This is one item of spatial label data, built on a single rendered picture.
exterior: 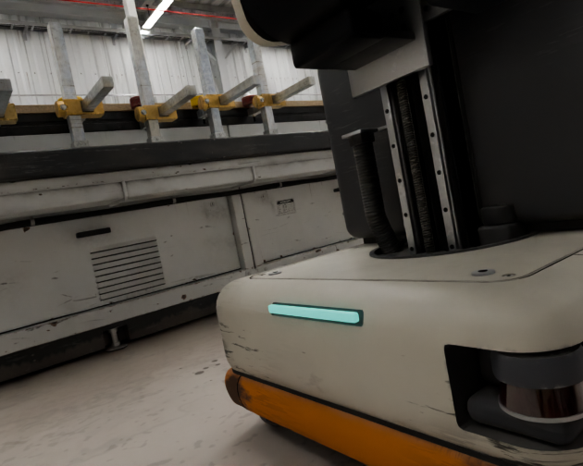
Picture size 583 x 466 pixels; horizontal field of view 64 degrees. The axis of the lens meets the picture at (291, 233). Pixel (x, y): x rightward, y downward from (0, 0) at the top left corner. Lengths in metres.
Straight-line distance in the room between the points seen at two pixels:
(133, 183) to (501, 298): 1.38
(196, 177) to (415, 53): 1.16
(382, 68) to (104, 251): 1.33
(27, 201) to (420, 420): 1.32
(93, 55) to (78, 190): 8.25
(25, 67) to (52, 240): 7.71
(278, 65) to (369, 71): 10.94
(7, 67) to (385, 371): 9.05
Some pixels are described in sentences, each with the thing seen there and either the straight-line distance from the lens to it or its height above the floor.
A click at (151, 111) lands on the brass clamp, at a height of 0.81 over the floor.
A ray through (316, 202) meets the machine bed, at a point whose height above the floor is 0.39.
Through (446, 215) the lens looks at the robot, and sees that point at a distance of 0.78.
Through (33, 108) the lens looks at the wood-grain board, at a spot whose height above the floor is 0.89.
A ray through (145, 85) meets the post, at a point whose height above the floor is 0.90.
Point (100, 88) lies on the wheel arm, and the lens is 1.46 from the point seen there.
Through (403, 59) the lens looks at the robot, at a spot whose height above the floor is 0.58.
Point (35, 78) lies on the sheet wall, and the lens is 9.40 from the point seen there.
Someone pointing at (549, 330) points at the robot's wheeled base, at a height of 0.25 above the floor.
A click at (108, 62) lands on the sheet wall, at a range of 9.83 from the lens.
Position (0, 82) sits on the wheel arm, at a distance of 1.38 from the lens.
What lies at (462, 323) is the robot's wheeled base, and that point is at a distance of 0.47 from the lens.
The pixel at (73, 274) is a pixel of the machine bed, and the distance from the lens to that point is 1.83.
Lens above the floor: 0.39
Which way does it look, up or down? 3 degrees down
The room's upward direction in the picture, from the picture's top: 11 degrees counter-clockwise
